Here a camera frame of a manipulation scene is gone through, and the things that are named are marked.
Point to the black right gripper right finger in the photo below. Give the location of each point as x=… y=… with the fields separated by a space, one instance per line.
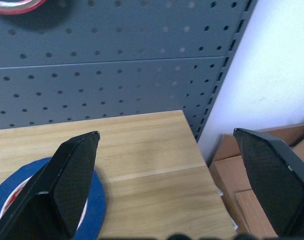
x=274 y=180

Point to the brown cardboard box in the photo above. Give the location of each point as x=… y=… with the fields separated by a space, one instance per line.
x=231 y=175

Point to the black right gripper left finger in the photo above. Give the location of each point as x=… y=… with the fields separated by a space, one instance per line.
x=67 y=180

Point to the blue tape roll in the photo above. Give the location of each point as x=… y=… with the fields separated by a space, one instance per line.
x=96 y=200

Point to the grey pegboard panel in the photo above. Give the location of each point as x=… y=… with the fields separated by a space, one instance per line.
x=131 y=82

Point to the red tape roll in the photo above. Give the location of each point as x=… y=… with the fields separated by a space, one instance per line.
x=14 y=8

